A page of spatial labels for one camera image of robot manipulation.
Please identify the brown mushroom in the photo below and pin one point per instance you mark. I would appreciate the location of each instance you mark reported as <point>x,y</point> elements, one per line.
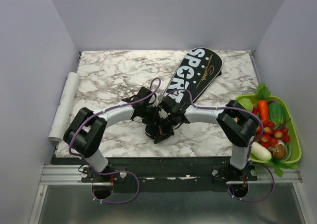
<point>279,152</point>

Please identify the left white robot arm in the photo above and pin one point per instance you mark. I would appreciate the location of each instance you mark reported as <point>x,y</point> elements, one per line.
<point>85,133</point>

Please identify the orange carrot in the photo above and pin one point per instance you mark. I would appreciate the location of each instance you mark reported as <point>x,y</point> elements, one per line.
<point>263,110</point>

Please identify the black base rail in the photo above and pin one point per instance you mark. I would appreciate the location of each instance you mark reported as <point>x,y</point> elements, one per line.
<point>176,174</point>

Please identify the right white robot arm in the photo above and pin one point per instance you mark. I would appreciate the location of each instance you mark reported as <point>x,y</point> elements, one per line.
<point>238,124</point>

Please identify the white shuttlecock tube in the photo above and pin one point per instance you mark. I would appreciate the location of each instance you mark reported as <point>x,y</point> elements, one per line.
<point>64,108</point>

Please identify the green cabbage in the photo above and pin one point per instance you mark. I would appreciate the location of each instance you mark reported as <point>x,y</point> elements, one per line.
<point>246,104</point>

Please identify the black racket bag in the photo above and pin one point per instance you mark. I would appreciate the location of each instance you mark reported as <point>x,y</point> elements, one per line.
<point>197,70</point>

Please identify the white radish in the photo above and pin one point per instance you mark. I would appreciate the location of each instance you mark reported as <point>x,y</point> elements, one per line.
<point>260,152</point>

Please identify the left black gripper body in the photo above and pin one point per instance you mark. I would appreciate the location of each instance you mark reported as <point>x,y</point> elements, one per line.
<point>149,114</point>

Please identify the red cherry tomatoes bunch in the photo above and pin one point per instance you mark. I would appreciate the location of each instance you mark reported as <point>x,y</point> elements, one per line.
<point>272,134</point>

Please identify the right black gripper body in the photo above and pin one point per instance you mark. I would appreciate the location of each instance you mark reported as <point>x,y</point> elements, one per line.
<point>165,128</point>

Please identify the dark green leafy vegetable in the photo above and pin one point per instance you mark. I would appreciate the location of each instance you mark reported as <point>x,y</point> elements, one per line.
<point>276,113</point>

